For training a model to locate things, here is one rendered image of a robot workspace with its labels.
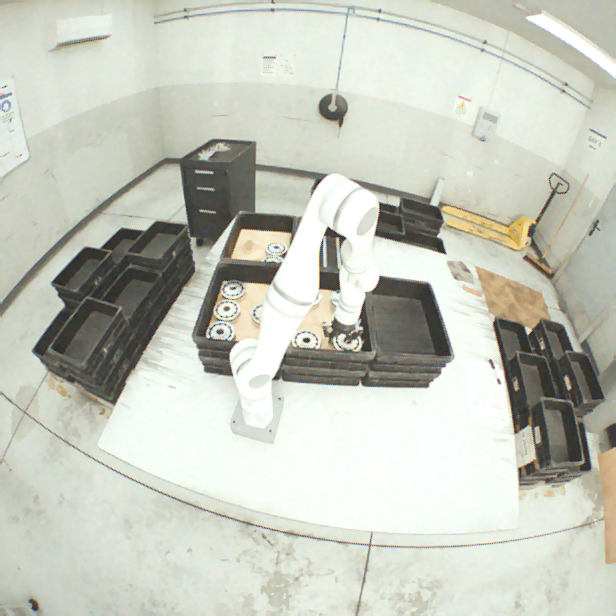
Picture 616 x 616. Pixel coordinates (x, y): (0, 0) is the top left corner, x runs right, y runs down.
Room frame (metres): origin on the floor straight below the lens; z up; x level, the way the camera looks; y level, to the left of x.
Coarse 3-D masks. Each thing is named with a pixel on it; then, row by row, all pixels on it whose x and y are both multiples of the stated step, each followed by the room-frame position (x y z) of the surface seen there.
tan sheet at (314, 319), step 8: (328, 296) 0.88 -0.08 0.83; (320, 304) 0.82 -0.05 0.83; (328, 304) 0.83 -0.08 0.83; (312, 312) 0.78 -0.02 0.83; (320, 312) 0.78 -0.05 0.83; (328, 312) 0.79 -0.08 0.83; (304, 320) 0.73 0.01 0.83; (312, 320) 0.73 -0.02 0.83; (320, 320) 0.74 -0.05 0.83; (328, 320) 0.75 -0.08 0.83; (304, 328) 0.69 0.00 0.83; (312, 328) 0.70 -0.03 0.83; (320, 328) 0.70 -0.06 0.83; (320, 336) 0.66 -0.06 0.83; (328, 344) 0.63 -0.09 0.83
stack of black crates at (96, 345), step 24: (96, 312) 0.82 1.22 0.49; (120, 312) 0.79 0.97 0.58; (72, 336) 0.61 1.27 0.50; (96, 336) 0.66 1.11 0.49; (120, 336) 0.71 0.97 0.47; (72, 360) 0.44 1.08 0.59; (96, 360) 0.51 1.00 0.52; (120, 360) 0.63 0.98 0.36; (96, 384) 0.44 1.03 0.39; (120, 384) 0.53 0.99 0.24
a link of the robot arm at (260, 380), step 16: (272, 288) 0.41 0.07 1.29; (272, 304) 0.38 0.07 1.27; (288, 304) 0.38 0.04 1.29; (272, 320) 0.37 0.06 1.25; (288, 320) 0.37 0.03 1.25; (272, 336) 0.35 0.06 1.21; (288, 336) 0.37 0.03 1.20; (256, 352) 0.34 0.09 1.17; (272, 352) 0.34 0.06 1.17; (240, 368) 0.33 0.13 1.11; (256, 368) 0.32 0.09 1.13; (272, 368) 0.34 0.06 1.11; (256, 384) 0.31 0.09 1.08
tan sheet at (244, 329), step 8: (248, 288) 0.85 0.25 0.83; (256, 288) 0.86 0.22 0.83; (264, 288) 0.87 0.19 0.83; (248, 296) 0.81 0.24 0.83; (256, 296) 0.81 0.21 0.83; (264, 296) 0.82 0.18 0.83; (240, 304) 0.76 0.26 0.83; (248, 304) 0.77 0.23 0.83; (256, 304) 0.77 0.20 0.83; (248, 312) 0.73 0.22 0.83; (240, 320) 0.68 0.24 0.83; (248, 320) 0.69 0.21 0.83; (240, 328) 0.64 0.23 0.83; (248, 328) 0.65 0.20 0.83; (256, 328) 0.66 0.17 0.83; (240, 336) 0.61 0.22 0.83; (248, 336) 0.61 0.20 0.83; (256, 336) 0.62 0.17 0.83
